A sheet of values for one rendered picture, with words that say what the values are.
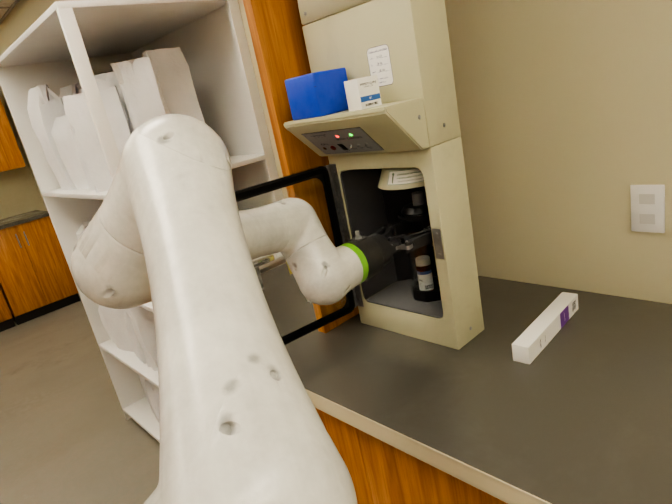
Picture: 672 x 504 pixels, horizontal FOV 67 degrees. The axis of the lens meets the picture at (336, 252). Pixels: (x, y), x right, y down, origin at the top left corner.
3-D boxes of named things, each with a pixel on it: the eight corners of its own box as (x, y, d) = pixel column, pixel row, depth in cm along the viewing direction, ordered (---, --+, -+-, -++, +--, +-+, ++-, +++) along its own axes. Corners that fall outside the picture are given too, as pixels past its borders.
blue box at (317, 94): (324, 113, 122) (316, 74, 120) (353, 108, 115) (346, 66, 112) (292, 121, 116) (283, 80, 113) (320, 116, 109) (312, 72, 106)
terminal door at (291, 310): (356, 309, 138) (326, 164, 126) (257, 358, 123) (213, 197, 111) (354, 309, 139) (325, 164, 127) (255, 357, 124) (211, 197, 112)
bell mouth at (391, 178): (408, 172, 135) (405, 151, 134) (466, 170, 122) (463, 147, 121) (363, 190, 124) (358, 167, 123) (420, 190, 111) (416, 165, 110)
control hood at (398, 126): (326, 154, 128) (318, 114, 125) (431, 147, 104) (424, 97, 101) (291, 165, 121) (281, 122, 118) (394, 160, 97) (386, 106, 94)
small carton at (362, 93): (368, 106, 109) (363, 77, 107) (382, 105, 105) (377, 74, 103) (348, 111, 107) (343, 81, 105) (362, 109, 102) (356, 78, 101)
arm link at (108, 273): (134, 269, 58) (72, 198, 61) (92, 339, 64) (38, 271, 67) (233, 244, 74) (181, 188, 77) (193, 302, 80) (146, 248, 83)
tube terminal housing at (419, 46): (416, 288, 157) (373, 19, 134) (514, 306, 133) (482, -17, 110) (360, 322, 142) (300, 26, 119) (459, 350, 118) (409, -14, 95)
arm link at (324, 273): (306, 320, 104) (333, 303, 96) (275, 268, 106) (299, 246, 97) (351, 294, 113) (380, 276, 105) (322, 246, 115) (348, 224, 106)
